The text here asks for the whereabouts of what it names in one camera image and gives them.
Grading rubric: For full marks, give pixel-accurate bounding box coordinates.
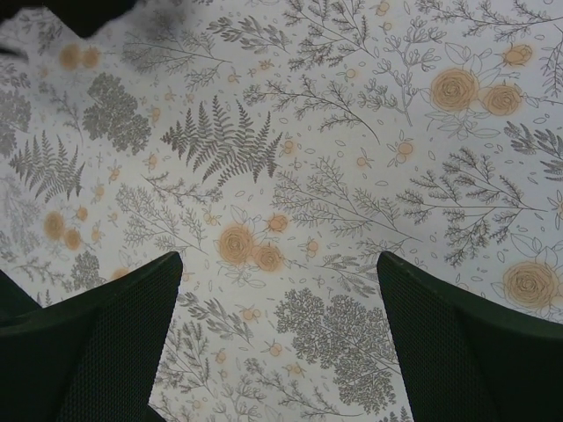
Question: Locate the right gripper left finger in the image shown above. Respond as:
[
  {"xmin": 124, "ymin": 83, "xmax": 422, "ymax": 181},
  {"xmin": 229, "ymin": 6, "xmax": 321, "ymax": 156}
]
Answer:
[{"xmin": 1, "ymin": 251, "xmax": 183, "ymax": 422}]

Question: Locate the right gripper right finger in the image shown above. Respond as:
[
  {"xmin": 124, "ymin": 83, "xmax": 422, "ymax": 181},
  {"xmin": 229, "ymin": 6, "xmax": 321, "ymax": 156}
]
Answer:
[{"xmin": 377, "ymin": 251, "xmax": 562, "ymax": 422}]

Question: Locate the black t-shirt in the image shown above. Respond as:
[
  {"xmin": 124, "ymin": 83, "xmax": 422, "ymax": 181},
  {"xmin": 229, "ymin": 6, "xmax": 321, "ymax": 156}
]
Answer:
[{"xmin": 0, "ymin": 0, "xmax": 212, "ymax": 58}]

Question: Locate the floral table mat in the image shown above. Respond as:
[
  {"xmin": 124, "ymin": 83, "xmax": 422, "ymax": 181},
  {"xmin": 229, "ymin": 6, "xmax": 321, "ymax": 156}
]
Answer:
[{"xmin": 1, "ymin": 1, "xmax": 562, "ymax": 421}]

